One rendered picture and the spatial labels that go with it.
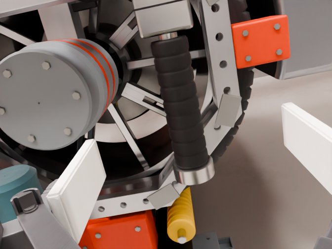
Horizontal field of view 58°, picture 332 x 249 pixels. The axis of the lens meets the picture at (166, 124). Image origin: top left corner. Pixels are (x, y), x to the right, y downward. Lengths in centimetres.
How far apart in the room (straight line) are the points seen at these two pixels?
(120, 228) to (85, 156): 45
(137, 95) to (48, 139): 27
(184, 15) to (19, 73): 21
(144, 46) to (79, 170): 61
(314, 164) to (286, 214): 135
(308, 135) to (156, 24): 17
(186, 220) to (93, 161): 45
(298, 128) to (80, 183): 12
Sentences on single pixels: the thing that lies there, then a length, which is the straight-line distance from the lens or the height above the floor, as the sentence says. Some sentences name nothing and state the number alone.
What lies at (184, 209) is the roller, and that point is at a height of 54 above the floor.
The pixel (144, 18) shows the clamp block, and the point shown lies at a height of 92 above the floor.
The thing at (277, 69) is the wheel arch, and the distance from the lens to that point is 71.
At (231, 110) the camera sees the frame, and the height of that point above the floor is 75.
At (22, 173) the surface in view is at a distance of 51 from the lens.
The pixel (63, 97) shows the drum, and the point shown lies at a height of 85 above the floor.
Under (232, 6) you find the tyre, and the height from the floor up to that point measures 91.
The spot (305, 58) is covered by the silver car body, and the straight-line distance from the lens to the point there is 72.
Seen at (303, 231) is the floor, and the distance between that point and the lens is 143.
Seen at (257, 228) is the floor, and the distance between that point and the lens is 144.
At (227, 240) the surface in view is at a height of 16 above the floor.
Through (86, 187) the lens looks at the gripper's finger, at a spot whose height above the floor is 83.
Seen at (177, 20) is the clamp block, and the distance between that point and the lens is 28.
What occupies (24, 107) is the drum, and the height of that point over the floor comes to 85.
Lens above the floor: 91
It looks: 18 degrees down
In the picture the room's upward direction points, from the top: 12 degrees counter-clockwise
